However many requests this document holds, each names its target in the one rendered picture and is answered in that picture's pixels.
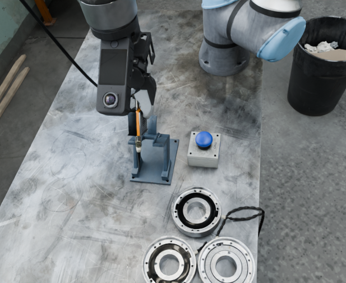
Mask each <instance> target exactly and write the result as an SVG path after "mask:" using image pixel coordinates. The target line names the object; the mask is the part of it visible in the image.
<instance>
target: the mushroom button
mask: <svg viewBox="0 0 346 283"><path fill-rule="evenodd" d="M195 142H196V144H197V145H198V146H200V147H208V146H209V145H211V144H212V142H213V136H212V135H211V134H210V133H209V132H207V131H202V132H200V133H198V134H197V135H196V137H195Z"/></svg>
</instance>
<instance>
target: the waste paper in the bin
mask: <svg viewBox="0 0 346 283"><path fill-rule="evenodd" d="M336 47H338V42H332V43H329V44H328V43H327V42H326V41H325V42H321V43H320V44H318V46H317V48H316V47H312V46H310V45H309V44H306V45H305V48H306V49H305V50H306V51H308V52H309V53H311V54H312V55H314V56H317V57H320V58H323V59H326V60H333V61H344V60H346V50H343V49H336V50H334V48H336Z"/></svg>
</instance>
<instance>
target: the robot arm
mask: <svg viewBox="0 0 346 283"><path fill-rule="evenodd" d="M77 1H78V2H79V3H80V6H81V8H82V11H83V13H84V16H85V18H86V22H87V23H88V24H89V26H90V29H91V32H92V34H93V35H94V36H95V37H96V38H98V39H101V41H100V57H99V67H98V69H99V72H98V87H97V96H96V110H97V111H98V112H99V113H101V114H103V115H106V116H128V114H129V112H130V110H131V108H130V103H131V88H134V90H135V93H134V96H135V98H136V100H137V101H138V102H139V103H140V105H141V106H140V110H142V116H143V117H144V118H146V119H149V118H150V116H151V115H152V112H153V108H154V102H155V95H156V82H155V79H154V78H153V77H152V76H151V73H147V66H148V60H147V57H148V55H149V57H150V62H151V65H153V63H154V59H155V52H154V47H153V41H152V38H151V32H141V31H140V26H139V20H138V17H137V4H136V0H77ZM302 6H303V3H302V1H301V0H202V10H203V25H204V39H203V41H202V45H201V48H200V51H199V63H200V66H201V67H202V69H203V70H205V71H206V72H208V73H210V74H212V75H216V76H231V75H235V74H237V73H239V72H241V71H243V70H244V69H245V68H246V67H247V65H248V63H249V60H250V52H251V53H253V54H255V55H256V56H257V57H258V58H262V59H264V60H266V61H268V62H277V61H279V60H281V59H282V58H284V57H285V56H286V55H287V54H288V53H289V52H290V51H291V50H292V49H293V48H294V47H295V46H296V44H297V43H298V42H299V40H300V38H301V37H302V35H303V33H304V30H305V28H306V21H305V19H303V17H301V16H299V15H300V13H301V9H302ZM143 36H146V40H145V39H141V38H142V37H143ZM150 45H151V49H152V54H151V52H150Z"/></svg>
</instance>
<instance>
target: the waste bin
mask: <svg viewBox="0 0 346 283"><path fill-rule="evenodd" d="M325 41H326V42H327V43H328V44H329V43H332V42H338V47H336V48H334V50H336V49H343V50H346V18H344V17H339V16H320V17H315V18H312V19H309V20H307V21H306V28H305V30H304V33H303V35H302V37H301V38H300V40H299V42H298V43H297V44H296V46H295V47H294V51H293V62H292V69H291V73H290V80H289V87H288V94H287V98H288V102H289V104H290V105H291V106H292V107H293V108H294V109H295V110H296V111H298V112H300V113H302V114H305V115H309V116H322V115H325V114H327V113H329V112H331V111H332V110H333V109H334V108H335V107H336V105H337V103H338V102H339V100H340V98H341V97H342V95H343V93H344V91H345V90H346V60H344V61H333V60H326V59H323V58H320V57H317V56H314V55H312V54H311V53H309V52H308V51H306V50H305V49H306V48H305V45H306V44H309V45H310V46H312V47H316V48H317V46H318V44H320V43H321V42H325Z"/></svg>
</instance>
